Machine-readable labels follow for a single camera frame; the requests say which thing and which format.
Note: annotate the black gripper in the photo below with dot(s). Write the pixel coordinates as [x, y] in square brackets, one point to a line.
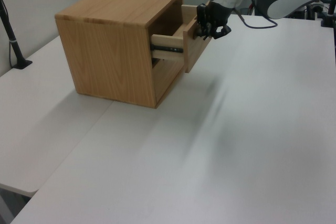
[219, 12]

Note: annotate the wooden two-drawer cabinet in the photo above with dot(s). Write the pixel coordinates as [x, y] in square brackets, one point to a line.
[110, 51]

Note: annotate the black clamp-mounted pole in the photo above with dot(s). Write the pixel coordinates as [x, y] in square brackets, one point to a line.
[328, 18]

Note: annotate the black camera pole with base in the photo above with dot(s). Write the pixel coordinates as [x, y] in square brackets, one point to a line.
[11, 43]

